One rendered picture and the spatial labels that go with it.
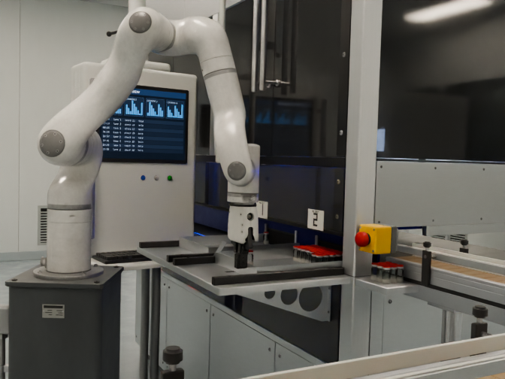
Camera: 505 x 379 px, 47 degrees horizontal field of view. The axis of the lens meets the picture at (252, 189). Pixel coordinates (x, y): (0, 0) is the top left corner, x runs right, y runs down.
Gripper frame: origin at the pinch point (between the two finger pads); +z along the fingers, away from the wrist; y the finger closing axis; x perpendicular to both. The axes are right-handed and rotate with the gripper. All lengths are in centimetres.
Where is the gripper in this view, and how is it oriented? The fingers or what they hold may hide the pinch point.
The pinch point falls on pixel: (240, 260)
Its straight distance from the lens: 156.5
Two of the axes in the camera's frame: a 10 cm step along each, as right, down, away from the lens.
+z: -0.3, 10.0, 0.5
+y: -4.7, -0.6, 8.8
